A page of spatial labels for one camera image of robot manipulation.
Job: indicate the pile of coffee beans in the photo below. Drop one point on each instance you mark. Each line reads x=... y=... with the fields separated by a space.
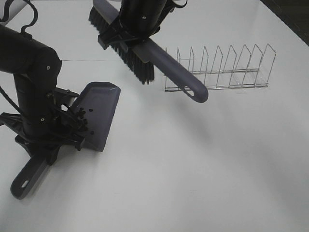
x=82 y=121

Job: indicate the purple brush black bristles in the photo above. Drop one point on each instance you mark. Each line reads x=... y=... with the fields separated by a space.
x=144 y=57

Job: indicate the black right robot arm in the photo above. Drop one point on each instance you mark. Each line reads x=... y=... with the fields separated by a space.
x=136 y=20

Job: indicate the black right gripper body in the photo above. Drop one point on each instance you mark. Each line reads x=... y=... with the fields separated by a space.
x=117 y=34

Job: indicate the metal wire rack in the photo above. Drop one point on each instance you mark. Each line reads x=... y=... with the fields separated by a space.
x=249 y=68

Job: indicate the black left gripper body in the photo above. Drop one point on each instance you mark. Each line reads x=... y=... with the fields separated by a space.
x=41 y=116

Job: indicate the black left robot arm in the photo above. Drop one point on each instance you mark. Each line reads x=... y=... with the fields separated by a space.
x=32 y=63

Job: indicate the purple plastic dustpan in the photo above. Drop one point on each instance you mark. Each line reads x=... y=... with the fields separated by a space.
x=99 y=100

